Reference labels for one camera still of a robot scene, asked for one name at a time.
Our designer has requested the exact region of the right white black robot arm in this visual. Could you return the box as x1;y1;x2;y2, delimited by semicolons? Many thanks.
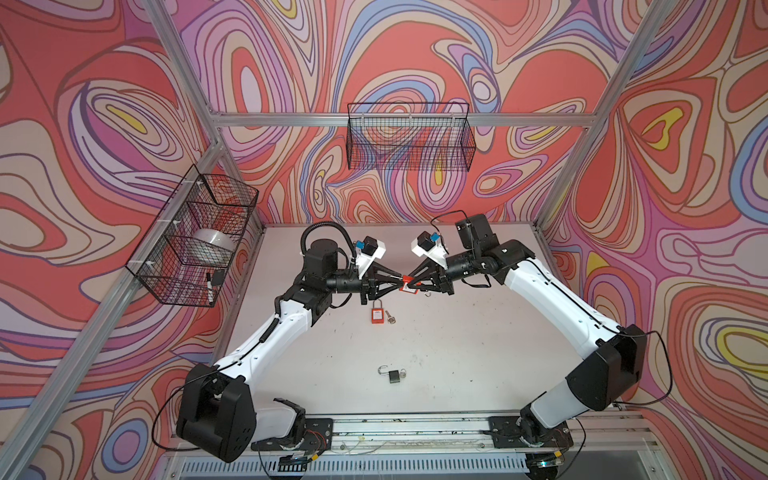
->
408;214;647;443

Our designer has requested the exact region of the left black wire basket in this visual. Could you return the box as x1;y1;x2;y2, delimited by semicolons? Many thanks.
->
126;166;259;308

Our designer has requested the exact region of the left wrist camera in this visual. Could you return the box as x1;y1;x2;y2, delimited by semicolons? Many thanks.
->
354;236;386;279

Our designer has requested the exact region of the back black wire basket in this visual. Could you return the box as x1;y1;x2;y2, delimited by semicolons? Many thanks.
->
346;100;477;172

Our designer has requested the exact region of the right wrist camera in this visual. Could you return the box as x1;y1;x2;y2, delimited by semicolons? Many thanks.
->
411;231;448;269

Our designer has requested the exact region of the small black padlock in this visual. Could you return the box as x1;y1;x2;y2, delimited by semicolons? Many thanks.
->
377;365;407;384

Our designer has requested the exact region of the white tape roll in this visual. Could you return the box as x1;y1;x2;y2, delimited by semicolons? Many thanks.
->
193;228;236;252

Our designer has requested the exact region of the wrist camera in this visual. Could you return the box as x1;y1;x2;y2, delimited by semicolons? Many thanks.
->
411;231;448;269
354;236;386;279

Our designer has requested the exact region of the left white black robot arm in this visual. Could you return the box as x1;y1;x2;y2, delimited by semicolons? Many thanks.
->
175;221;403;463

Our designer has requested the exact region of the black wire basket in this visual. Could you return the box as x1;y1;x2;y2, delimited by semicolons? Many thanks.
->
346;100;477;172
126;166;259;308

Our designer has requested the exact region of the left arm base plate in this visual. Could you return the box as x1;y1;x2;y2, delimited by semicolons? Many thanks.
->
250;417;334;454

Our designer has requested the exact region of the red padlock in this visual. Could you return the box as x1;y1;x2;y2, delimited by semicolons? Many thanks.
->
400;275;433;297
371;299;386;325

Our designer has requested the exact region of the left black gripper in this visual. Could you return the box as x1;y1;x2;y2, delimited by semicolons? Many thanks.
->
321;266;401;309

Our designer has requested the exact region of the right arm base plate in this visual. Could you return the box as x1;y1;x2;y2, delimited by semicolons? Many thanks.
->
480;415;574;450

